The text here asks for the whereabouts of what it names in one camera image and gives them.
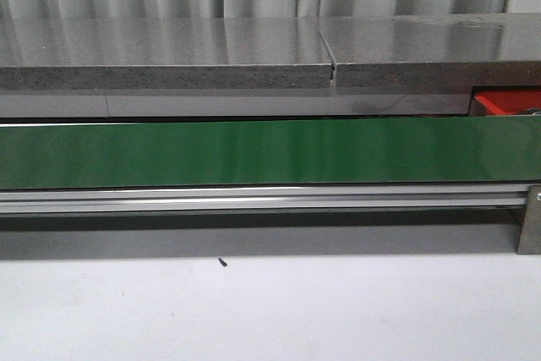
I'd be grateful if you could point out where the green conveyor belt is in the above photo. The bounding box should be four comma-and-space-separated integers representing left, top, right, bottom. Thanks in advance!
1, 116, 540, 189

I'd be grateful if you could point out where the red plastic tray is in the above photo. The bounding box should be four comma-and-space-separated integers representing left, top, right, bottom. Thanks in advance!
474, 90, 540, 116

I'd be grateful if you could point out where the grey stone slab right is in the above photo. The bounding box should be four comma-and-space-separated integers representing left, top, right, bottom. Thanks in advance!
318, 14, 540, 88

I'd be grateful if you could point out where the grey stone slab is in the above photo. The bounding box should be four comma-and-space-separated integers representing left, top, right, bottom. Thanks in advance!
318, 14, 540, 88
1, 18, 331, 90

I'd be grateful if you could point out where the grey stone slab left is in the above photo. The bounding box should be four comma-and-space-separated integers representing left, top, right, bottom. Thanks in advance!
1, 18, 331, 90

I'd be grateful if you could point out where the aluminium conveyor frame rail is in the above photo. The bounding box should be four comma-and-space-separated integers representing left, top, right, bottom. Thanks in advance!
1, 183, 540, 214

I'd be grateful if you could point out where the steel conveyor support bracket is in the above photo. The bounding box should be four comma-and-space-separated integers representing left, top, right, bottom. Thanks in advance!
516, 185, 541, 255

